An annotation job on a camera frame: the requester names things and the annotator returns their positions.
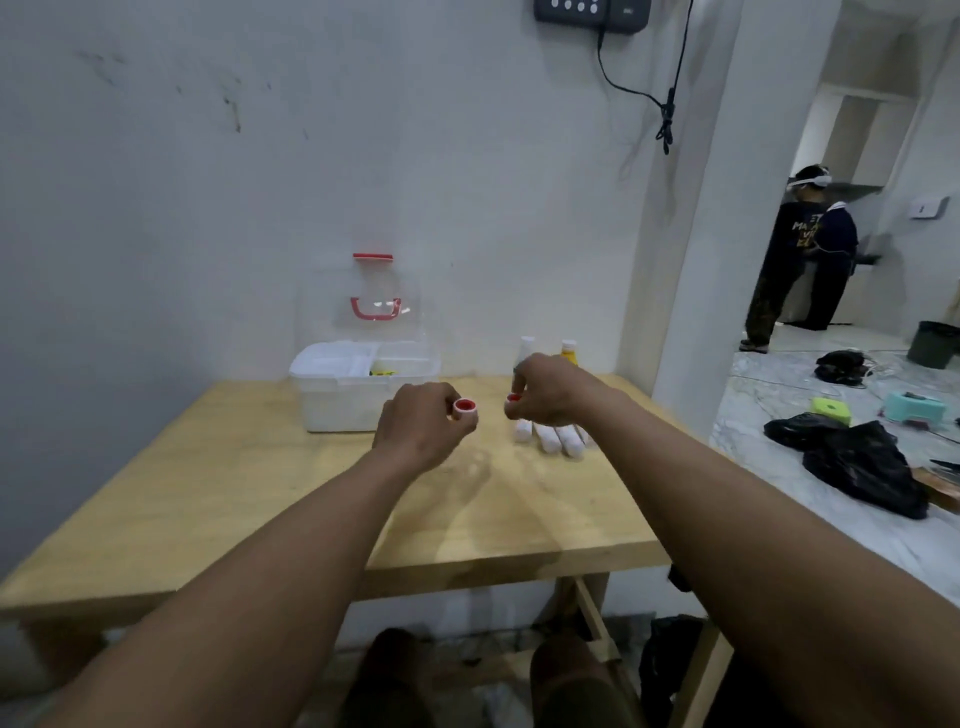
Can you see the red and white tape roll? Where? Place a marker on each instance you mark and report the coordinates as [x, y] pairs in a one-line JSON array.
[[465, 407]]

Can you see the teal plastic stool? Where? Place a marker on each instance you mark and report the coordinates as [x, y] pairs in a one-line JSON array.
[[913, 409]]

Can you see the wooden board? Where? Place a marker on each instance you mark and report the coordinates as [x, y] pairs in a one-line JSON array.
[[937, 489]]

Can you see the yellow-green item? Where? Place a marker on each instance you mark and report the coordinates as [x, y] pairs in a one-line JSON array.
[[382, 370]]

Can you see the black trash bin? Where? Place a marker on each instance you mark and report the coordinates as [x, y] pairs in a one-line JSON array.
[[934, 345]]

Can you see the white wall box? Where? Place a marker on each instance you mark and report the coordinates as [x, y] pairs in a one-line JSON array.
[[928, 207]]

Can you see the person's left leg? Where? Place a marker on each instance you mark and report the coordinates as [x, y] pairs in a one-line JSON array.
[[390, 682]]

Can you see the person's right forearm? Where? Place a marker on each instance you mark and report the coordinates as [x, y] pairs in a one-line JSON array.
[[765, 570]]

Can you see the black backpack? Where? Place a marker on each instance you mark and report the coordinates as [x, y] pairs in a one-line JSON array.
[[667, 660]]

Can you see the person's right leg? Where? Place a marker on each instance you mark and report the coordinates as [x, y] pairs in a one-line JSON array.
[[577, 686]]

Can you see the person's left hand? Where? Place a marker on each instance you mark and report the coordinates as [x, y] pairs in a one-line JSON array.
[[416, 427]]

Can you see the clear plastic storage box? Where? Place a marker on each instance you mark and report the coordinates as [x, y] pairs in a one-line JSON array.
[[337, 397]]

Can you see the yellow bottle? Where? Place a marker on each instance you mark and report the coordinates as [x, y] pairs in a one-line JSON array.
[[569, 351]]

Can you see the person's left forearm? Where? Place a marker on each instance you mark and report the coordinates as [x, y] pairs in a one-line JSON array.
[[255, 592]]

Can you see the person's leg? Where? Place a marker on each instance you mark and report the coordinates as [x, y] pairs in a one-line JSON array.
[[577, 686], [390, 682]]

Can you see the white headset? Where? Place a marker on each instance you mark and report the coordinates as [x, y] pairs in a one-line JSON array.
[[811, 181]]

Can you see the black wall device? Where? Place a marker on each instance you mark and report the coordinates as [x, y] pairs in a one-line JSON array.
[[592, 13]]

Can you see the person's right hand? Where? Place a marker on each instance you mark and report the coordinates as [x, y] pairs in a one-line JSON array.
[[555, 390]]

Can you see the person's right thumb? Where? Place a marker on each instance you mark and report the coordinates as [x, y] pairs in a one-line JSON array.
[[514, 411]]

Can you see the person's left thumb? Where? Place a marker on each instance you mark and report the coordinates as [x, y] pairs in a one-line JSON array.
[[461, 429]]

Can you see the large black plastic bag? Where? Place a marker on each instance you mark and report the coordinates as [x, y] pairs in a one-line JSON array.
[[870, 469]]

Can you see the wooden table frame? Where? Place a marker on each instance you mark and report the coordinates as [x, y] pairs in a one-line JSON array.
[[596, 607]]

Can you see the green plastic stool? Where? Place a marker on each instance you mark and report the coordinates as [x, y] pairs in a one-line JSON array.
[[831, 410]]

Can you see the small black bag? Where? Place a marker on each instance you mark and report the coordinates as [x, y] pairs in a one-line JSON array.
[[840, 367]]

